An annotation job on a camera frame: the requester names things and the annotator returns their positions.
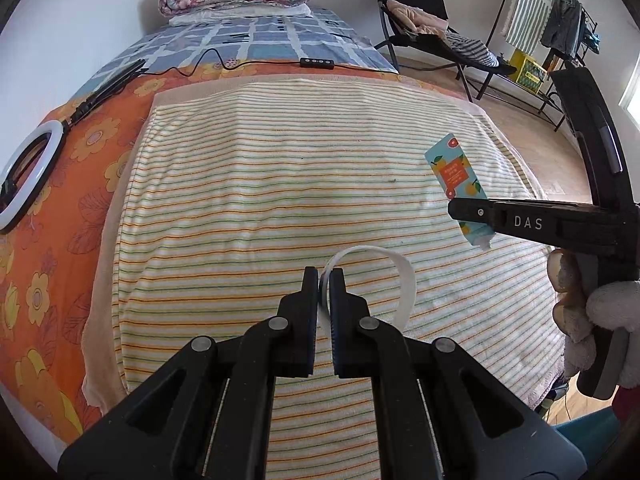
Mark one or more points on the yellow crate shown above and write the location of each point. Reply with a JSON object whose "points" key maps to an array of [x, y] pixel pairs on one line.
{"points": [[527, 72]]}

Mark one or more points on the white and blue printed tube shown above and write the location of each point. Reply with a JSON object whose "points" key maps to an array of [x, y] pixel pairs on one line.
{"points": [[455, 170]]}

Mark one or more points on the window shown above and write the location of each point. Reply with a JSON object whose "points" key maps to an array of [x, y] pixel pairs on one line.
{"points": [[631, 92]]}

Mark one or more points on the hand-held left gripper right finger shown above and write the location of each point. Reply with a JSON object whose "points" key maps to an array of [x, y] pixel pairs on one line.
{"points": [[332, 330]]}

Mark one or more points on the green striped cloth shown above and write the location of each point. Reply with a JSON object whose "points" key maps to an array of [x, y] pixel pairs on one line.
{"points": [[532, 0]]}

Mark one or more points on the striped towel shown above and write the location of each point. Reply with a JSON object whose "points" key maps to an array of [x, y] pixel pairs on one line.
{"points": [[250, 210]]}

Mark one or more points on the teal bin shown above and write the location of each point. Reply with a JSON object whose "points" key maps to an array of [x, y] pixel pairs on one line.
{"points": [[595, 435]]}

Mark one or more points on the black inline remote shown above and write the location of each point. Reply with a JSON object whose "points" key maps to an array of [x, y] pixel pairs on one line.
{"points": [[317, 62]]}

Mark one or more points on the black drying rack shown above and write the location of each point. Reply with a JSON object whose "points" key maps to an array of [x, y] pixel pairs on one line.
{"points": [[505, 0]]}

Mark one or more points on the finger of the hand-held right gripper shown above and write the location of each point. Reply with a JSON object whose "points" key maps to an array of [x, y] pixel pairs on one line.
{"points": [[475, 211]]}

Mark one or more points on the dark grey garment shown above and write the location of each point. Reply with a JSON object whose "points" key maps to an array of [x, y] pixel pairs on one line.
{"points": [[562, 25]]}

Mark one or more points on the beige garment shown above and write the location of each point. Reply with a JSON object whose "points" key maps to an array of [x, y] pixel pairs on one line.
{"points": [[417, 17]]}

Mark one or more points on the striped garment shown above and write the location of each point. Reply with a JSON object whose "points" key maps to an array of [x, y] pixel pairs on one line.
{"points": [[472, 50]]}

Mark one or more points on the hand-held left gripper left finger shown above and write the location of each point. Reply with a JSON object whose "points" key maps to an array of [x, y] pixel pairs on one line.
{"points": [[310, 325]]}

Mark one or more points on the orange floral bedsheet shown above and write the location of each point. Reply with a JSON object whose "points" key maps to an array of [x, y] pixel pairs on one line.
{"points": [[40, 260]]}

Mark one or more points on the person's right hand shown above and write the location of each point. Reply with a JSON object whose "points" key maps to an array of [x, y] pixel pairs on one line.
{"points": [[575, 320]]}

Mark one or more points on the blue checked blanket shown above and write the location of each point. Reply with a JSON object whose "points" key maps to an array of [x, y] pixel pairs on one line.
{"points": [[280, 45]]}

